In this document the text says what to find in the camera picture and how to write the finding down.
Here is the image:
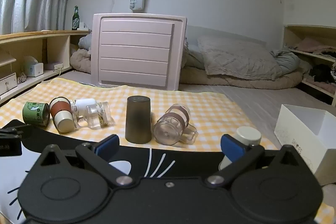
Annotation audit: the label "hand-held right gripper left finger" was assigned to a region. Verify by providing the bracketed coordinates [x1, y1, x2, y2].
[34, 134, 133, 187]

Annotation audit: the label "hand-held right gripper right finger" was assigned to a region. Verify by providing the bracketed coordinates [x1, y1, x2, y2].
[206, 134, 305, 188]

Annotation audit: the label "dark translucent plastic cup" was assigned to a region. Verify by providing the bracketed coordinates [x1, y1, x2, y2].
[125, 96, 153, 144]

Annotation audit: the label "clear printed glass cup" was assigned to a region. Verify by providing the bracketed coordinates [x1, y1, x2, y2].
[84, 101, 115, 130]

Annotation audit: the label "green printed cup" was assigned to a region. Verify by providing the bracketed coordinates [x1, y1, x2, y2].
[22, 101, 50, 126]

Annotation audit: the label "white printed cup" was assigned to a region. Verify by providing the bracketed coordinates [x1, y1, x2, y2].
[70, 98, 98, 121]

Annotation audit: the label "red-brown and white cup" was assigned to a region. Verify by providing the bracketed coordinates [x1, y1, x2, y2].
[49, 96, 77, 134]

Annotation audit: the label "yellow checkered blanket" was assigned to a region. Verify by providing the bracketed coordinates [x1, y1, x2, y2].
[0, 77, 328, 224]

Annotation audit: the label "black cat face mat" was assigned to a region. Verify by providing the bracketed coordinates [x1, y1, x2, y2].
[0, 119, 266, 224]

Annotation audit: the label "small white drawer box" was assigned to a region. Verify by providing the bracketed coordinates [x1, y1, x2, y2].
[0, 72, 18, 96]

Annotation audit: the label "beige fleece bedding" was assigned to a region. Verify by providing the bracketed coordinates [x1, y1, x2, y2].
[179, 66, 304, 90]

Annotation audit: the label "clear glass mug brown stripes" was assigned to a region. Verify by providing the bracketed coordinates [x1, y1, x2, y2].
[153, 104, 198, 146]

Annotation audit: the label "white cardboard box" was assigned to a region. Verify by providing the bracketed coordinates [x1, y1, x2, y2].
[274, 104, 336, 186]

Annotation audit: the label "light blue tissue container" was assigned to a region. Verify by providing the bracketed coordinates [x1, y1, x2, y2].
[22, 55, 44, 78]

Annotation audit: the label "beige quilted duvet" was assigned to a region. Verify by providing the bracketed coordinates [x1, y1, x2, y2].
[196, 36, 281, 82]

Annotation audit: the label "pink plastic folding table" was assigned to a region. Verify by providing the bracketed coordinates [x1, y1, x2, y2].
[90, 13, 188, 92]

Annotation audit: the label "grey-blue duvet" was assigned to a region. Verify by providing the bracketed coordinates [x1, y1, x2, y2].
[270, 49, 301, 75]

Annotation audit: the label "grey crumpled blanket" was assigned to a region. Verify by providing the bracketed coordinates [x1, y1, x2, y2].
[78, 35, 92, 53]

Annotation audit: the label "long wooden shelf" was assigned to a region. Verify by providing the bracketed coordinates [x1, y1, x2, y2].
[0, 29, 93, 105]

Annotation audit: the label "black clothing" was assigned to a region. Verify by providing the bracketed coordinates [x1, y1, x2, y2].
[309, 63, 336, 84]

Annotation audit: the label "green glass bottle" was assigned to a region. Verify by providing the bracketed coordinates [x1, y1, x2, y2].
[71, 6, 80, 31]

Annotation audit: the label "pink clothing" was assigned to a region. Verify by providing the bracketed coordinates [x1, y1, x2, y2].
[296, 38, 330, 53]

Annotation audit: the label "grey curtain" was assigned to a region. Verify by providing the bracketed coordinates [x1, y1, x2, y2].
[0, 0, 70, 36]

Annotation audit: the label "wooden clothes shelf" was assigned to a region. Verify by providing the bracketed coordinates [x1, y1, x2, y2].
[283, 25, 336, 107]

